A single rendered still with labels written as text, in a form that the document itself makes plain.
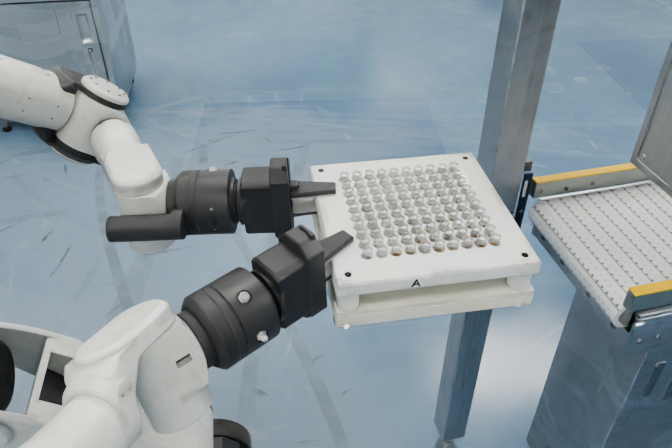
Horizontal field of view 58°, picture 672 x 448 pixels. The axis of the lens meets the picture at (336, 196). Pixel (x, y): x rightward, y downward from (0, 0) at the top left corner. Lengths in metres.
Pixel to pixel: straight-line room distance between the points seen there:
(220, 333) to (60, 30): 2.45
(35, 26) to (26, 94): 2.00
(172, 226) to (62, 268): 1.60
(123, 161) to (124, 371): 0.36
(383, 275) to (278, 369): 1.22
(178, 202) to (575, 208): 0.66
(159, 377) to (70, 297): 1.64
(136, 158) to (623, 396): 0.92
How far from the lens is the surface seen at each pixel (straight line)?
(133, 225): 0.81
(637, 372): 1.20
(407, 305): 0.73
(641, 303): 0.95
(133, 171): 0.83
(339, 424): 1.78
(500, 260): 0.74
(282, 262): 0.67
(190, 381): 0.64
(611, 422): 1.31
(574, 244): 1.04
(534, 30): 0.95
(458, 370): 1.41
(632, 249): 1.06
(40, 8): 2.97
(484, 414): 1.84
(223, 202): 0.79
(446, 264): 0.72
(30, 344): 1.05
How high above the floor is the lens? 1.49
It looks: 37 degrees down
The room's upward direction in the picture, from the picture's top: straight up
